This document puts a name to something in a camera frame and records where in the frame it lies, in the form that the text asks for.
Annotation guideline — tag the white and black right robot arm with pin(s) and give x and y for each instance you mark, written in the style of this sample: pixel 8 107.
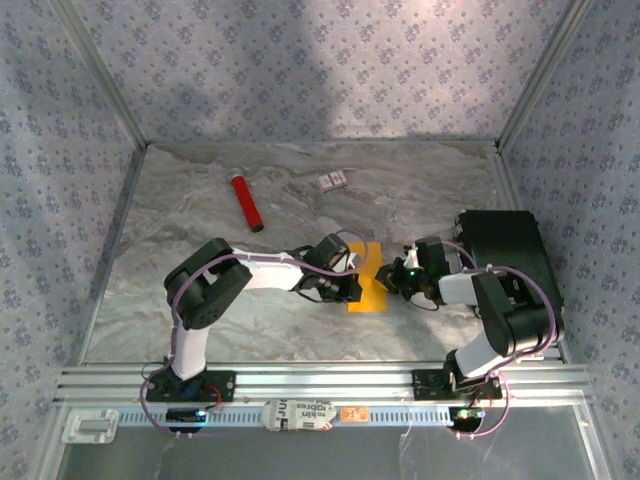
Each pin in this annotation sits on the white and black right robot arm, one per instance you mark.
pixel 457 290

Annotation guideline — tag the orange cloth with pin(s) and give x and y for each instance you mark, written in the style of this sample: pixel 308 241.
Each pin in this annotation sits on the orange cloth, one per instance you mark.
pixel 372 300

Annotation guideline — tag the white plastic bracket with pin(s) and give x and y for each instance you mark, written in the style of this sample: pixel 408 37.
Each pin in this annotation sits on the white plastic bracket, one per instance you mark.
pixel 91 426

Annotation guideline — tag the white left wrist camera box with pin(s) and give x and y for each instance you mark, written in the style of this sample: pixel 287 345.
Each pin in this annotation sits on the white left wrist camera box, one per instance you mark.
pixel 353 259

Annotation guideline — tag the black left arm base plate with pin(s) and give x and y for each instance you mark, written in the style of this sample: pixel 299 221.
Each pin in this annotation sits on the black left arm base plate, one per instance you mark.
pixel 225 385

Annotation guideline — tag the red glitter tube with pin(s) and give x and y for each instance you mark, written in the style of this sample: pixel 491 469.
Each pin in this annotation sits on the red glitter tube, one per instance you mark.
pixel 246 200

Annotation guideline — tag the clear acrylic panel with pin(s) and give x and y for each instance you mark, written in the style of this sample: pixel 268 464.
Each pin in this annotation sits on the clear acrylic panel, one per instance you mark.
pixel 325 455

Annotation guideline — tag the orange label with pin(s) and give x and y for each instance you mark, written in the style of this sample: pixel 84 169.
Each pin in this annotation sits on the orange label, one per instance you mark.
pixel 354 414

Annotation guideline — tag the black controller board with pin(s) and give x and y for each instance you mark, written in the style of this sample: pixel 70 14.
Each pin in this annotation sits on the black controller board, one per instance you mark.
pixel 185 415
pixel 465 417

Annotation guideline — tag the aluminium mounting rail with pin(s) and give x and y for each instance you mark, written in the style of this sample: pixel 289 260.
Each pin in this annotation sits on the aluminium mounting rail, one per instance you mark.
pixel 325 382

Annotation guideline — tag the aluminium frame post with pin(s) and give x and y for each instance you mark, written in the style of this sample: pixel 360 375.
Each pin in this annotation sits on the aluminium frame post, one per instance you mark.
pixel 103 75
pixel 541 75

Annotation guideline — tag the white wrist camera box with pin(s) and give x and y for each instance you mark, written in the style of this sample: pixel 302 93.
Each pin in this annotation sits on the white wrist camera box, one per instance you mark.
pixel 411 259
pixel 353 259

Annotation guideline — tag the small card box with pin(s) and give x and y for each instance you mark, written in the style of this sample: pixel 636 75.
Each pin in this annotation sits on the small card box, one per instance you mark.
pixel 332 181

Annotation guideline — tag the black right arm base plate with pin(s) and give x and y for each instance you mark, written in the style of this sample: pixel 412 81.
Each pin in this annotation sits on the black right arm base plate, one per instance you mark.
pixel 425 385

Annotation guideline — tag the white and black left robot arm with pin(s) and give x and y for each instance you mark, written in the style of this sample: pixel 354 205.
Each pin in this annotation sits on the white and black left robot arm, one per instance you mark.
pixel 272 275

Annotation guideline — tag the black left controller board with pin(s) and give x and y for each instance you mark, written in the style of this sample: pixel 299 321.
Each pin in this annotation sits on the black left controller board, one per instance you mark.
pixel 185 415

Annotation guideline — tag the newspaper wrapped roll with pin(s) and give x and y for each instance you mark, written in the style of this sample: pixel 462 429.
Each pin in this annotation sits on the newspaper wrapped roll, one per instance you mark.
pixel 300 415

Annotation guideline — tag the black right controller board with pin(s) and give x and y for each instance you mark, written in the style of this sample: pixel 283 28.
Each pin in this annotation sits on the black right controller board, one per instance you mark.
pixel 465 417

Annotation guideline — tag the black hard case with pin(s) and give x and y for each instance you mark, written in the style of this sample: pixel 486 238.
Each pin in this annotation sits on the black hard case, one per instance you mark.
pixel 505 235

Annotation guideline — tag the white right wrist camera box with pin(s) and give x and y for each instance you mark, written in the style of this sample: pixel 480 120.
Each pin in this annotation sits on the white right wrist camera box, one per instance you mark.
pixel 411 259

